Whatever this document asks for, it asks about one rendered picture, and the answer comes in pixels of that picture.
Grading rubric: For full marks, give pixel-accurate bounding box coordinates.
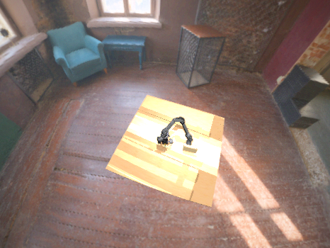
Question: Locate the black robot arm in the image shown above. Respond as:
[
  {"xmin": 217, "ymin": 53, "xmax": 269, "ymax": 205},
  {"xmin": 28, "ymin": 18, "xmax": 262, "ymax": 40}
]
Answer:
[{"xmin": 157, "ymin": 116, "xmax": 193, "ymax": 145}]

